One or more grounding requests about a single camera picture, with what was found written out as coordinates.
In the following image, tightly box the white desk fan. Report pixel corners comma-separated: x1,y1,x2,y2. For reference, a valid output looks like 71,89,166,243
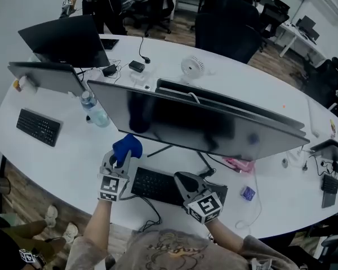
180,55,207,81

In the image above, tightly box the black cylindrical bin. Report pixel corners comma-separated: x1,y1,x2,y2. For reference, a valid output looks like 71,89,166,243
0,174,12,196

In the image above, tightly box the black power adapter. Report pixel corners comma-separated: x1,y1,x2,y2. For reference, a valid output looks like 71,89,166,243
101,64,118,77
128,60,146,73

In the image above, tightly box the black office chair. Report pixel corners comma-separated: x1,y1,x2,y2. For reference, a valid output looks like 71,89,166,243
194,0,263,65
301,56,338,109
144,0,181,38
259,0,291,53

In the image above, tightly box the grey-backed monitor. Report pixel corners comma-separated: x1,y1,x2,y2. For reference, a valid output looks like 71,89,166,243
7,61,88,96
309,138,338,163

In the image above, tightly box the black cable with plug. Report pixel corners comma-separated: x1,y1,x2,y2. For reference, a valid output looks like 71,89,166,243
138,36,152,65

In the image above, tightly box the person's grey printed shirt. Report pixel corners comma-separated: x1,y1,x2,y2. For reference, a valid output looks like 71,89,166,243
65,228,301,270

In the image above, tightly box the clear water bottle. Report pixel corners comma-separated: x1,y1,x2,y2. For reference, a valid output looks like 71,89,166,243
79,90,111,128

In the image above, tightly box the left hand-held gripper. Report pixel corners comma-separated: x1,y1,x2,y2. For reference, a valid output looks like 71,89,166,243
97,148,132,203

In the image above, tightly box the black computer monitor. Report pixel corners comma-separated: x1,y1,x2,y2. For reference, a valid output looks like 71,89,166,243
86,79,310,177

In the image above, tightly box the pink packet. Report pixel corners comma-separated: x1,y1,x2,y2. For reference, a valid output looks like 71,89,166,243
222,156,256,174

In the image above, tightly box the white desk with monitors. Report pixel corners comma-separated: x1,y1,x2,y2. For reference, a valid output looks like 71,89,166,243
278,15,327,64

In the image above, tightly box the person's right forearm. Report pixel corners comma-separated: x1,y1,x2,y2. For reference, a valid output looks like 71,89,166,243
205,217,246,249

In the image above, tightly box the white cable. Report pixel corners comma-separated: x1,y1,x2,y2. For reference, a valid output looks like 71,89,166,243
234,172,263,230

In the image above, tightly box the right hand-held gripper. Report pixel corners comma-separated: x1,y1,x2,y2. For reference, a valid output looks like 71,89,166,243
174,171,224,225

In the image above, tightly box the black keyboard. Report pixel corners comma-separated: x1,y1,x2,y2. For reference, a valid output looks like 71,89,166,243
321,174,338,209
130,166,229,208
16,108,62,148
100,38,120,51

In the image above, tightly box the small purple packet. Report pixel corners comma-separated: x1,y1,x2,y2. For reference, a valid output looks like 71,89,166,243
239,185,256,202

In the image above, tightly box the person's left forearm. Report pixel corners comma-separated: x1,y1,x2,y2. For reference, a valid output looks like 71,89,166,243
83,199,114,254

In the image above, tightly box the blue cloth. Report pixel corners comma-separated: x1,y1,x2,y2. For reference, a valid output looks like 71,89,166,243
112,133,144,163

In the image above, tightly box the black keyboard cable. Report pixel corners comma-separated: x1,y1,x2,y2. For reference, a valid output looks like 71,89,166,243
120,195,162,233

